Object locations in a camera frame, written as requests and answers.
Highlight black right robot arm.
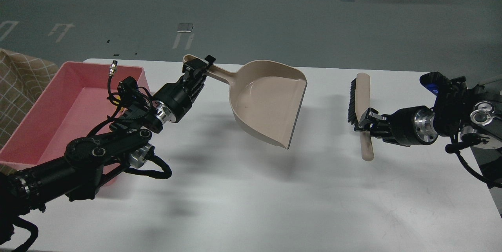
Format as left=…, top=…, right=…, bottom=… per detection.
left=347, top=72, right=501, bottom=188

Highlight beige checkered cloth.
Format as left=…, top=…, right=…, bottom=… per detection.
left=0, top=48, right=59, bottom=174

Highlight beige hand brush black bristles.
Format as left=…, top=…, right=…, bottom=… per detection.
left=347, top=73, right=374, bottom=161

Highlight beige plastic dustpan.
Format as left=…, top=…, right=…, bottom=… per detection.
left=207, top=60, right=308, bottom=149

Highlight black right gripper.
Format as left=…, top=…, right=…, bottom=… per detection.
left=354, top=106, right=438, bottom=147

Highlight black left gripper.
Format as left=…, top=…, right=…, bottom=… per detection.
left=153, top=55, right=216, bottom=124

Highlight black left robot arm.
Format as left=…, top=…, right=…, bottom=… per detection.
left=1, top=55, right=216, bottom=252

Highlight pink plastic bin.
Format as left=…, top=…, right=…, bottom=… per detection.
left=0, top=61, right=151, bottom=188

